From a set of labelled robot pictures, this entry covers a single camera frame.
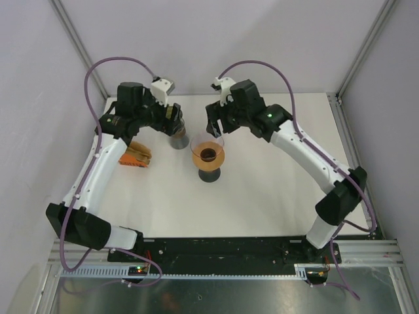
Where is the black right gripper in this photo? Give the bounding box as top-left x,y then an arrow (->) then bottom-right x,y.
207,96 -> 251,138

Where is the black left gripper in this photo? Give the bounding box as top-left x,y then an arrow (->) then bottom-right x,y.
134,89 -> 183,137

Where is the dark glass jar wooden band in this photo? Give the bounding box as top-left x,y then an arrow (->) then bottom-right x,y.
169,118 -> 189,150

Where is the wooden ring dripper holder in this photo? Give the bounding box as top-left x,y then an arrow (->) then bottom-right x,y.
192,141 -> 225,171

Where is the pink transparent cone dripper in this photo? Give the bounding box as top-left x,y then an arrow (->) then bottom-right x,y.
190,132 -> 225,164

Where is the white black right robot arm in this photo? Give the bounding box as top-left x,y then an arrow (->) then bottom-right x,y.
206,78 -> 367,262

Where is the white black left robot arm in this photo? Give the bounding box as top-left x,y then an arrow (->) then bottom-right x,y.
46,78 -> 183,262

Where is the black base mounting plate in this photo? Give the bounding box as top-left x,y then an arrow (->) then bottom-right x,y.
107,234 -> 343,276

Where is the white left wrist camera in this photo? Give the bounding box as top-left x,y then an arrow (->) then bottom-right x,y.
150,77 -> 175,105

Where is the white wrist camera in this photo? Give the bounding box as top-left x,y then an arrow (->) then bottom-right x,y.
150,77 -> 175,105
211,77 -> 236,106

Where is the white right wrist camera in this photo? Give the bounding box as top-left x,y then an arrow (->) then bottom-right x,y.
211,77 -> 236,106

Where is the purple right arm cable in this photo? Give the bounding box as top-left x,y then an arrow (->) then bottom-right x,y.
218,60 -> 377,300

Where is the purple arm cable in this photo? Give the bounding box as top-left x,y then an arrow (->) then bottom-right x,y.
218,60 -> 377,300
58,57 -> 164,292

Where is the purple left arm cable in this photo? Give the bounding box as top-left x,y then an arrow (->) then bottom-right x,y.
58,57 -> 164,292

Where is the aluminium corner post left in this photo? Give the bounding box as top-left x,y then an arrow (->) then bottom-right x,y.
48,0 -> 109,99

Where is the aluminium corner post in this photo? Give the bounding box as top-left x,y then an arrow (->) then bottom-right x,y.
48,0 -> 109,99
335,0 -> 399,100

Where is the grey slotted cable duct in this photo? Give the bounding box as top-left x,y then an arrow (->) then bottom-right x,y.
54,264 -> 328,283

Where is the aluminium corner post right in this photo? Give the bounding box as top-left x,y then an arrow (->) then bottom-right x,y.
335,0 -> 399,100

